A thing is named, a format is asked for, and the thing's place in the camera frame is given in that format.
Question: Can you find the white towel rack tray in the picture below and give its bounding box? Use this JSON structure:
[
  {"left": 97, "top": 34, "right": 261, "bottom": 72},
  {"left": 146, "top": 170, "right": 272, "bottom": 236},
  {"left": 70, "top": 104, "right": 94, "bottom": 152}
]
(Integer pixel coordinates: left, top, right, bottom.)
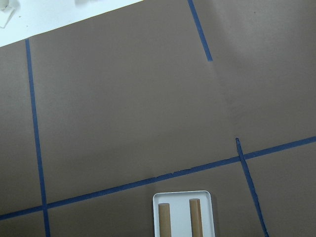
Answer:
[{"left": 153, "top": 191, "right": 215, "bottom": 237}]

